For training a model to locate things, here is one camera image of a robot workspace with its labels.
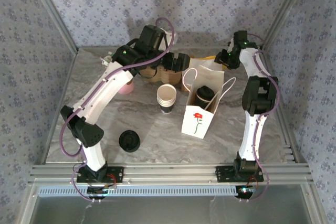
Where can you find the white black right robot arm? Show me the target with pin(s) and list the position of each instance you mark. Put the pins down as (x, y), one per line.
(252, 134)

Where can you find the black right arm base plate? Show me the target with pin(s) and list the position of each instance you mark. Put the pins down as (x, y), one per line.
(225, 174)

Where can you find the white flower print paper bag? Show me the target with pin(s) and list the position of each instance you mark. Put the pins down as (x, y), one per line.
(195, 127)

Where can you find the small circuit board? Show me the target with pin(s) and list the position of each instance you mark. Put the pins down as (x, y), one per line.
(101, 191)
(245, 190)

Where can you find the pink straw holder cup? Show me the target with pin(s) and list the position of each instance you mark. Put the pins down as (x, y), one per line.
(127, 89)

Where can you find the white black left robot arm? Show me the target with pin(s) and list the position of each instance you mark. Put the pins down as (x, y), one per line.
(105, 93)

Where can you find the stack of black lids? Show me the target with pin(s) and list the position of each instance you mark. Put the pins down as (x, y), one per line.
(129, 141)

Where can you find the stack of paper cups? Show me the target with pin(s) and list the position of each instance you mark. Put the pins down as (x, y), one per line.
(166, 94)

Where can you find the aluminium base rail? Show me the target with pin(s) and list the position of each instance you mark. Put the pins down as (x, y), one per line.
(170, 174)

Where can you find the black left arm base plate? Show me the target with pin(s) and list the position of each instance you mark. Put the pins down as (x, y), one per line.
(115, 174)

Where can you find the yellow paper sheet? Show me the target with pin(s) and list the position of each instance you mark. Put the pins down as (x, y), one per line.
(210, 57)

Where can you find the brown pulp cup carrier stack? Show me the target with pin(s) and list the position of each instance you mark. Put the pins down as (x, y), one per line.
(169, 77)

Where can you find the black sleeved paper coffee cup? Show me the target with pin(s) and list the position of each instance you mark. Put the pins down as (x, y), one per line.
(202, 102)

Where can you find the aluminium frame post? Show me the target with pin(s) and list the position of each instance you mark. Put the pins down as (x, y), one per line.
(55, 16)
(283, 14)

